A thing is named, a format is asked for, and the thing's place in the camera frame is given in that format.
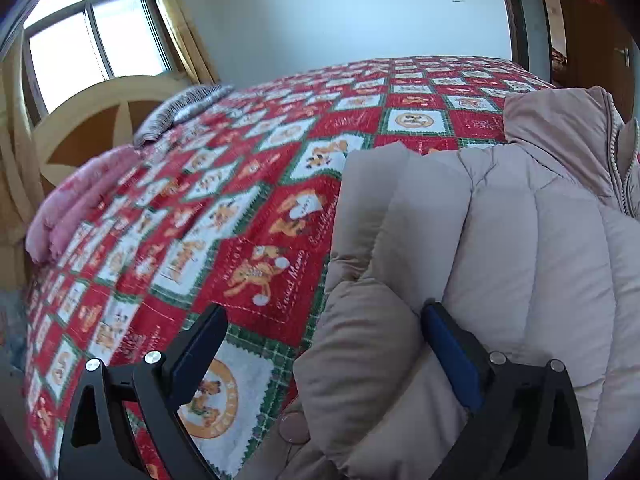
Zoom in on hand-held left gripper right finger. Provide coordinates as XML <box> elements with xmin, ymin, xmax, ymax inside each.
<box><xmin>421</xmin><ymin>302</ymin><xmax>590</xmax><ymax>480</ymax></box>

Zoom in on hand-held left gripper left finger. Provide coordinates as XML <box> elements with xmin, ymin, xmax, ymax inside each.
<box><xmin>57</xmin><ymin>304</ymin><xmax>229</xmax><ymax>480</ymax></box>

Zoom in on beige puffer jacket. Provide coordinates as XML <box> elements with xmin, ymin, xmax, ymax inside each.
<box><xmin>240</xmin><ymin>85</ymin><xmax>640</xmax><ymax>480</ymax></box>

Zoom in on pink folded quilt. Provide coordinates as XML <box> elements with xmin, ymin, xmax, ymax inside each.
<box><xmin>25</xmin><ymin>147</ymin><xmax>146</xmax><ymax>266</ymax></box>

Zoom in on red printed blanket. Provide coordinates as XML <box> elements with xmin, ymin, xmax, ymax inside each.
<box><xmin>22</xmin><ymin>55</ymin><xmax>556</xmax><ymax>480</ymax></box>

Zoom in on grey striped pillow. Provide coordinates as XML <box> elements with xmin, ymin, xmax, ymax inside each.
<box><xmin>132</xmin><ymin>84</ymin><xmax>236</xmax><ymax>148</ymax></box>

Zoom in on wooden headboard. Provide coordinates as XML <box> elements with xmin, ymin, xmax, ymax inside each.
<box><xmin>30</xmin><ymin>72</ymin><xmax>191</xmax><ymax>186</ymax></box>

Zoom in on window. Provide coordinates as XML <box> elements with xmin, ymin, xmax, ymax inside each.
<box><xmin>20</xmin><ymin>0</ymin><xmax>181</xmax><ymax>121</ymax></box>

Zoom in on yellow curtain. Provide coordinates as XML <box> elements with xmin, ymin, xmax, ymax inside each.
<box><xmin>145</xmin><ymin>0</ymin><xmax>221</xmax><ymax>86</ymax></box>

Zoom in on wooden door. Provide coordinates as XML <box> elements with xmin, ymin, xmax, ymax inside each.
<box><xmin>565</xmin><ymin>0</ymin><xmax>637</xmax><ymax>111</ymax></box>

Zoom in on wooden door frame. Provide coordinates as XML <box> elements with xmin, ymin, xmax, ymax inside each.
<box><xmin>497</xmin><ymin>0</ymin><xmax>531</xmax><ymax>71</ymax></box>

